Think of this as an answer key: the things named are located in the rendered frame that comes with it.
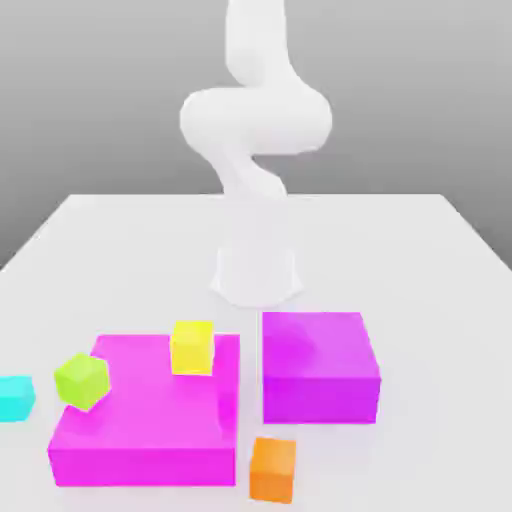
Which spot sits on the small lime green cube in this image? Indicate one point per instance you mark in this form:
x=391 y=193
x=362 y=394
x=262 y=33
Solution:
x=82 y=382

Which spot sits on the small cyan cube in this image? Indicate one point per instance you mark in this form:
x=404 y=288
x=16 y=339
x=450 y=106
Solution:
x=14 y=398

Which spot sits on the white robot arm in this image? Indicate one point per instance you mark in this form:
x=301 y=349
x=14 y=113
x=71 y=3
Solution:
x=256 y=120

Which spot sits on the small orange cube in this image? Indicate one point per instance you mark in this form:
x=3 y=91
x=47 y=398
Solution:
x=272 y=470

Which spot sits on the large purple box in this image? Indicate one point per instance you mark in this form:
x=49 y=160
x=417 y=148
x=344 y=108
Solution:
x=320 y=372

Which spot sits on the large magenta box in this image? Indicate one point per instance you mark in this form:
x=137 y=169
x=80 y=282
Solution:
x=160 y=416

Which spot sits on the small yellow cube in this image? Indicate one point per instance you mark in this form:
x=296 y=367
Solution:
x=192 y=348

